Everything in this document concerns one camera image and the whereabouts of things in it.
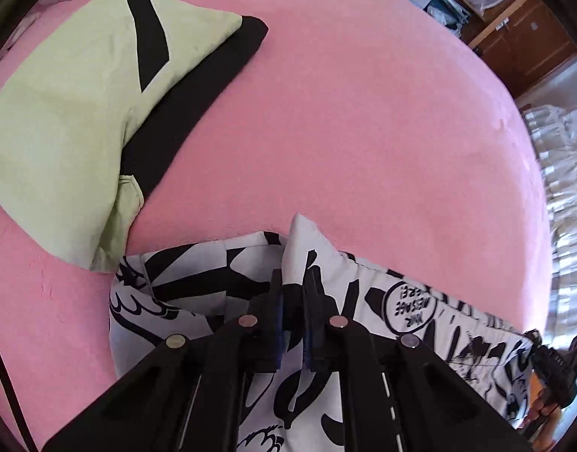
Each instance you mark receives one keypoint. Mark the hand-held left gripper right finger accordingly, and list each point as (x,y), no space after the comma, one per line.
(387,386)

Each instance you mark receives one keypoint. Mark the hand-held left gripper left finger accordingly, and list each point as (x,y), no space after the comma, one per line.
(199,376)

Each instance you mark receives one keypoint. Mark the black white printed jacket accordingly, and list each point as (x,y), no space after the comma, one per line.
(213,282)

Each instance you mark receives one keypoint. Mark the person's right hand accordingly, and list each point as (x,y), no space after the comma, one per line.
(542,416)

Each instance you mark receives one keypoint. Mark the white lace furniture cover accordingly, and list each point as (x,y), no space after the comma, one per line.
(564,174)

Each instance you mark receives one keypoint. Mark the pink bed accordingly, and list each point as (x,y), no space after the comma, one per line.
(364,127)

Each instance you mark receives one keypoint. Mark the green black folded garment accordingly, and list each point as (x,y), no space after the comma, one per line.
(72,103)

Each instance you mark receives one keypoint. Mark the brown wooden door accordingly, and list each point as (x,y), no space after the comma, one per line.
(524,42)

